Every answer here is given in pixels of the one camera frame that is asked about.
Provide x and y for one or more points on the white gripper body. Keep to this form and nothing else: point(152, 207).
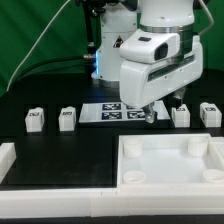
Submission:
point(150, 69)

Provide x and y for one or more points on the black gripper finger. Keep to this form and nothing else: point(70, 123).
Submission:
point(150, 113)
point(178, 97)

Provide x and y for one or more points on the white square tabletop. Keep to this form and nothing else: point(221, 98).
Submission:
point(171, 162)

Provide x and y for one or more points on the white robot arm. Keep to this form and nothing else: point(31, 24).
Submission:
point(120, 19)

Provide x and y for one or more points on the green backdrop curtain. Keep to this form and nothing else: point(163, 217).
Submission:
point(36, 30)

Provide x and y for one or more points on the white marker base plate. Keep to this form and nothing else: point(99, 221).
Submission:
point(109, 112)

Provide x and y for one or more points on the white front obstacle wall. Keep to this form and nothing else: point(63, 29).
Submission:
point(124, 201)

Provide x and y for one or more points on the white obstacle wall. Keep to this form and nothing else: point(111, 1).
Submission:
point(124, 201)
point(7, 158)

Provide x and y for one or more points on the white left obstacle wall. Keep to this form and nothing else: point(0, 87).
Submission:
point(7, 158)

